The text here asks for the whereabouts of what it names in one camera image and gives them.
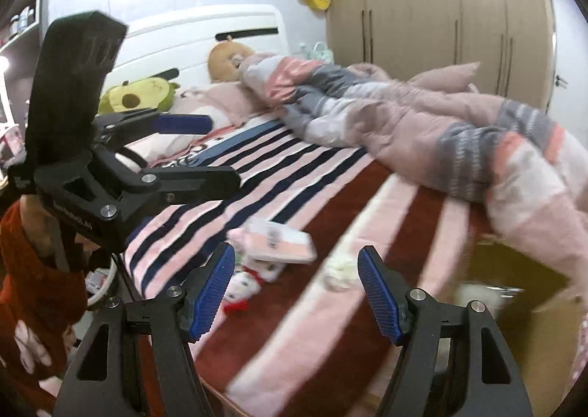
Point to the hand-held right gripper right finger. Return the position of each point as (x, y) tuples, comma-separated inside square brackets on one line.
[(379, 302)]

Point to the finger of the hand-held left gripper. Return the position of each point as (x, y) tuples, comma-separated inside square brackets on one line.
[(183, 124), (202, 183)]

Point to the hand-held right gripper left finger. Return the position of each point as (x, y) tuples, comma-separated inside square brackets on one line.
[(209, 302)]

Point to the person's left hand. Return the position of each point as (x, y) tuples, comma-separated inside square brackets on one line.
[(36, 226)]

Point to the white printed pillow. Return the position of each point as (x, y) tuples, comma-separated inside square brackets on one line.
[(183, 151)]

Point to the white red cat plush toy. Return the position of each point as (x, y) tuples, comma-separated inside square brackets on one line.
[(243, 284)]

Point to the pink pillow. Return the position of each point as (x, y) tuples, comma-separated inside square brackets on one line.
[(220, 102)]

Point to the small white crumpled cloth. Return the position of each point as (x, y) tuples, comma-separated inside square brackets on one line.
[(340, 272)]

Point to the green avocado plush toy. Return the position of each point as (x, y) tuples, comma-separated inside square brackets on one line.
[(133, 98)]

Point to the brown bear plush toy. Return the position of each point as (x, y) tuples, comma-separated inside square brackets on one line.
[(225, 61)]

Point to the pink white folded cloth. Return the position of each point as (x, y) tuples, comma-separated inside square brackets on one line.
[(280, 245)]

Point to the white bed headboard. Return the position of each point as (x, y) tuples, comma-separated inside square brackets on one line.
[(202, 31)]

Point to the pink striped blanket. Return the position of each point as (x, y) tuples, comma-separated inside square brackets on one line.
[(321, 196)]

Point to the green white plastic bag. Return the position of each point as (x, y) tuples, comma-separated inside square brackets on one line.
[(317, 50)]

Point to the brown cardboard box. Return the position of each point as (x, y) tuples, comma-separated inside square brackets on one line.
[(546, 329)]

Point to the pink grey patchwork quilt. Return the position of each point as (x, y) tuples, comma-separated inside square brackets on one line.
[(413, 132)]

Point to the beige wooden wardrobe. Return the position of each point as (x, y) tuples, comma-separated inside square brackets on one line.
[(436, 17)]

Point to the wall shelf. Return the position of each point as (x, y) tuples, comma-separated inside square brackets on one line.
[(23, 31)]

